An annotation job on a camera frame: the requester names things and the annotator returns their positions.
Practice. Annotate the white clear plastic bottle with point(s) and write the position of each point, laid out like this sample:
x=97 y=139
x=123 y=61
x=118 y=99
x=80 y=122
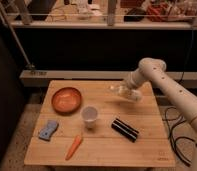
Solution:
x=123 y=91

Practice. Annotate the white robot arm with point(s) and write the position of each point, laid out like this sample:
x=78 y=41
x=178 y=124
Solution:
x=153 y=70

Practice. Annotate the translucent plastic cup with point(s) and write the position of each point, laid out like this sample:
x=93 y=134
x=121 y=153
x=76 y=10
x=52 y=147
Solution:
x=89 y=116

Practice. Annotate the orange round plate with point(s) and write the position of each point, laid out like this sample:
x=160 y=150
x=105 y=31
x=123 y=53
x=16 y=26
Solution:
x=66 y=100

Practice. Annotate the black cylindrical box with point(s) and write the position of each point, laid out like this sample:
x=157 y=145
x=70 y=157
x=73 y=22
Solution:
x=125 y=130

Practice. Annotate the orange carrot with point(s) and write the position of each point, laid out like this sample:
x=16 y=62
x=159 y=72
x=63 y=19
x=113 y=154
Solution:
x=74 y=146

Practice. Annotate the blue sponge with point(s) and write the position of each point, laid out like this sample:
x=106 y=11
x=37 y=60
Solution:
x=46 y=132

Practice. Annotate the metal diagonal pole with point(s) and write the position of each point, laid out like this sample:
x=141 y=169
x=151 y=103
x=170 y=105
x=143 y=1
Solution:
x=30 y=67

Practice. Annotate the upper shelf with clutter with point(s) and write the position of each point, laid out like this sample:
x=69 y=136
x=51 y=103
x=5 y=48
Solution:
x=101 y=14

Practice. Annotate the grey metal rail beam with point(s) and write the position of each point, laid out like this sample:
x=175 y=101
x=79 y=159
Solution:
x=41 y=78

